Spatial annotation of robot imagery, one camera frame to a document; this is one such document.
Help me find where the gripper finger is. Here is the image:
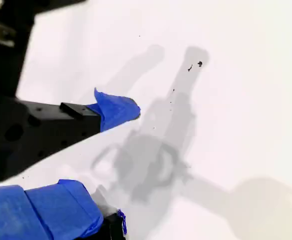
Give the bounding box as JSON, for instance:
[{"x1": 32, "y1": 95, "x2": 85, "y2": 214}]
[
  {"x1": 0, "y1": 178, "x2": 128, "y2": 240},
  {"x1": 0, "y1": 87, "x2": 141, "y2": 182}
]

